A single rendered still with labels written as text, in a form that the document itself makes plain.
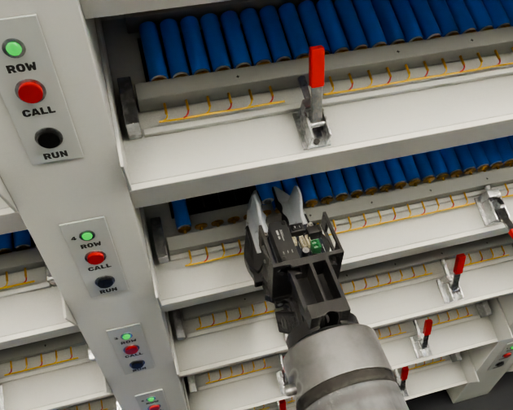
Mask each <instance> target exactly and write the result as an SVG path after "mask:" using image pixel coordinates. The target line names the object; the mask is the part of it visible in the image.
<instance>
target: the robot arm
mask: <svg viewBox="0 0 513 410"><path fill-rule="evenodd" d="M272 191H273V194H274V203H275V206H276V208H277V209H278V210H279V211H280V213H281V214H282V220H281V221H278V222H274V223H269V225H268V226H267V224H266V221H267V217H266V214H265V213H264V212H263V211H262V201H261V197H260V195H259V193H258V191H257V190H254V191H253V192H252V196H251V198H250V199H249V202H248V210H247V219H246V236H245V243H244V263H245V265H246V268H247V271H248V272H249V274H250V275H251V277H252V279H253V280H254V286H255V287H258V286H262V287H263V290H264V291H265V300H266V301H269V302H271V303H274V305H275V307H276V308H281V307H283V310H281V311H277V312H275V315H276V320H277V324H278V331H279V332H280V333H284V334H288V336H287V339H286V344H287V348H288V352H287V354H286V355H285V356H284V358H283V367H284V370H285V373H286V375H287V380H288V383H289V384H288V385H285V387H284V388H283V389H284V393H285V395H286V396H288V397H290V396H293V395H294V396H295V405H296V410H409V408H408V406H407V404H406V402H405V399H404V397H403V395H402V393H401V390H400V388H399V386H398V384H397V382H396V380H395V377H394V376H393V370H392V368H391V366H390V364H389V362H388V359H387V357H386V355H385V353H384V350H383V348H382V347H381V344H380V342H379V340H378V338H377V335H376V333H375V331H374V330H373V329H372V328H371V327H370V326H368V325H362V324H359V322H358V320H357V317H356V316H355V315H354V314H352V313H351V312H350V311H351V308H350V306H349V304H348V301H347V299H346V298H345V295H344V292H343V290H342V288H341V286H340V283H339V281H338V278H339V275H340V268H341V264H342V260H343V257H344V249H343V247H342V246H341V244H340V241H339V239H338V237H337V235H336V233H335V230H334V228H333V226H332V224H331V222H330V220H329V217H328V215H327V213H326V212H323V213H322V222H321V226H320V224H318V225H316V224H315V223H314V222H313V223H312V222H309V218H308V217H307V215H306V213H305V211H304V210H303V203H302V195H301V192H300V189H299V187H298V186H296V185H295V186H294V187H293V190H292V192H291V195H288V194H287V193H285V192H284V191H282V190H281V189H279V188H278V187H276V186H273V187H272ZM328 227H329V230H330V231H331V234H332V236H333V238H334V240H335V246H334V245H333V243H332V241H331V238H330V236H329V234H328V232H327V230H328ZM322 231H323V232H324V234H325V235H324V234H323V233H322ZM330 248H331V251H330Z"/></svg>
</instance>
